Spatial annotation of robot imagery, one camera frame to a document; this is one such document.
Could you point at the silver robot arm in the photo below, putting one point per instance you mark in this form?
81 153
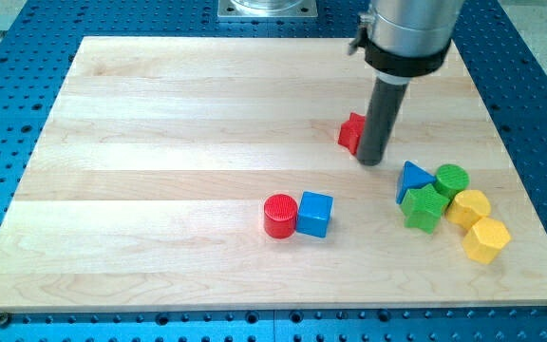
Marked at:
405 39

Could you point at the red star block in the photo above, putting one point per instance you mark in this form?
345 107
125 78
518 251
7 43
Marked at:
351 131

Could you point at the blue triangle block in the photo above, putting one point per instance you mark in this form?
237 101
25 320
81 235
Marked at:
411 176

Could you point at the green star block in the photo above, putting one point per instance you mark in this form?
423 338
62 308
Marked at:
423 208

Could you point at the red cylinder block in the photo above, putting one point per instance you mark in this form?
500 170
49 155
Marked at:
280 215

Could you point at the blue cube block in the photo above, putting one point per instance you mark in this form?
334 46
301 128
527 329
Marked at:
314 214

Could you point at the wooden board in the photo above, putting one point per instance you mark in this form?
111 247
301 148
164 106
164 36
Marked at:
146 189

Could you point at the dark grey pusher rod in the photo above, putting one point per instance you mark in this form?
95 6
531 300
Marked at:
384 105

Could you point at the green cylinder block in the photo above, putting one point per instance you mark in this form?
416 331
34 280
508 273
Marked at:
450 179

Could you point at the yellow rounded block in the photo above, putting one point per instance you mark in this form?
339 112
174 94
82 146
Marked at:
468 207

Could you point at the yellow hexagon block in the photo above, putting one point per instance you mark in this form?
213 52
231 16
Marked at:
485 240

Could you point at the blue perforated table plate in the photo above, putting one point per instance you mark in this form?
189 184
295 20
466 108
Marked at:
504 45

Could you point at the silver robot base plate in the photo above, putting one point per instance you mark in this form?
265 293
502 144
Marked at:
232 9

